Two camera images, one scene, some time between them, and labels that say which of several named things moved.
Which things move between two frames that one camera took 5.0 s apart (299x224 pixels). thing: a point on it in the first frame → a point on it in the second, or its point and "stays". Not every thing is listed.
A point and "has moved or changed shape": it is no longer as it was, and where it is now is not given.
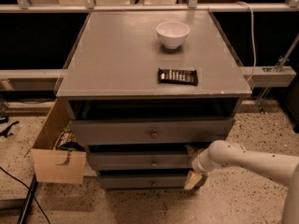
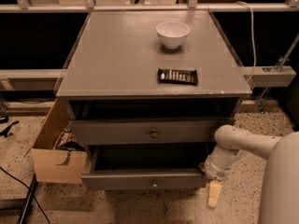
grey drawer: (140, 161) has moved or changed shape
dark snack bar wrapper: (183, 77) stays
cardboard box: (57, 166) stays
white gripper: (197, 163) → (217, 171)
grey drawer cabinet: (146, 91) stays
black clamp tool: (6, 133) stays
